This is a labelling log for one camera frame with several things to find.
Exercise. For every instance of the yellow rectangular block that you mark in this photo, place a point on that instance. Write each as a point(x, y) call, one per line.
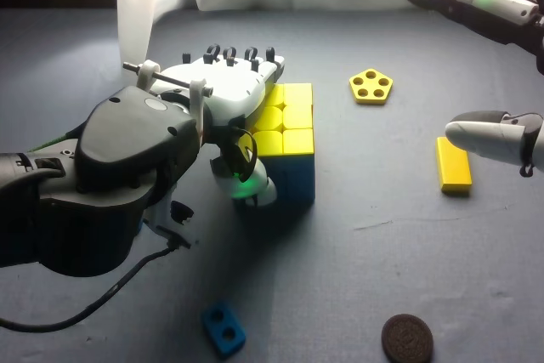
point(455, 171)

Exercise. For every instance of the chocolate sandwich cookie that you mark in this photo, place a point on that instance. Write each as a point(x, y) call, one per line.
point(408, 339)

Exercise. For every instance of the yellow pentagon block with holes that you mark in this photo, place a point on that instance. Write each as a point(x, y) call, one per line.
point(370, 97)

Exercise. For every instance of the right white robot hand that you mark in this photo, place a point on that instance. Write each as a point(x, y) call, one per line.
point(489, 133)

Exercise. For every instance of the blue two-hole block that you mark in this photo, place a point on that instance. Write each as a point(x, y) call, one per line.
point(214, 333)

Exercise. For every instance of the Rubik's cube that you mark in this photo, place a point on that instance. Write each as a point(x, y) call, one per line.
point(297, 108)

